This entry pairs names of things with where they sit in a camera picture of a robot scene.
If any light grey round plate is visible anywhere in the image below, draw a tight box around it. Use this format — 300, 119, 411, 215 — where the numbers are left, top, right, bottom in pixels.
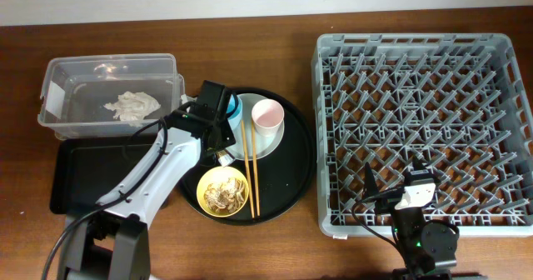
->
227, 92, 285, 160

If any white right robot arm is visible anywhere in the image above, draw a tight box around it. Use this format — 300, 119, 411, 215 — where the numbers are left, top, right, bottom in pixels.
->
351, 158, 460, 279

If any round black serving tray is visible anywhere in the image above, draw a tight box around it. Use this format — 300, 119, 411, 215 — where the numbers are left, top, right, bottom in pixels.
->
177, 87, 316, 226

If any light blue plastic cup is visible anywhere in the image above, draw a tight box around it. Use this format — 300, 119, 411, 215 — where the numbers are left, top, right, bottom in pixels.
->
227, 95, 243, 130

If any white tissue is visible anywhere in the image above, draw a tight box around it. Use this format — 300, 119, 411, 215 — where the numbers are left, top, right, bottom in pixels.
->
104, 92, 161, 122

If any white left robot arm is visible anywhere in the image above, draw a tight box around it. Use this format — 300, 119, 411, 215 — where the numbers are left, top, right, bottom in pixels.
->
41, 98, 235, 279

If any pink plastic cup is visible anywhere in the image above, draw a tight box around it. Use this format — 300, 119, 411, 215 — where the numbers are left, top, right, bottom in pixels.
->
252, 99, 285, 137

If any yellow plastic bowl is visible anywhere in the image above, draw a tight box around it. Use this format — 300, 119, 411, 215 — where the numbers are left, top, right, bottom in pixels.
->
197, 167, 248, 218

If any black rectangular tray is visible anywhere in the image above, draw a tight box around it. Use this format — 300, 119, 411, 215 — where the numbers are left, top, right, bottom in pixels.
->
49, 135, 155, 214

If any wooden chopstick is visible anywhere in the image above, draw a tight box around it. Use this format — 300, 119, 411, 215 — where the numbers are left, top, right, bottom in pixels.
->
251, 120, 261, 217
240, 120, 256, 219

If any gold coffee sachet wrapper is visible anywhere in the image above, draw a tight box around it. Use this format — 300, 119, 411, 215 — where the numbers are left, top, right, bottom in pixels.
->
216, 150, 235, 167

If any peanut shells and rice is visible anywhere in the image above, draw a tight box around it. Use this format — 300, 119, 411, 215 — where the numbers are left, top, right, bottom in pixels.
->
203, 177, 247, 215

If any grey dishwasher rack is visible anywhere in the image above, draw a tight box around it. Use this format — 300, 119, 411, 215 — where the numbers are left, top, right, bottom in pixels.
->
311, 33, 532, 238

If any clear plastic waste bin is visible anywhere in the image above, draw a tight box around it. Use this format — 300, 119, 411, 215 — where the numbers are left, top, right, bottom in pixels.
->
37, 53, 185, 139

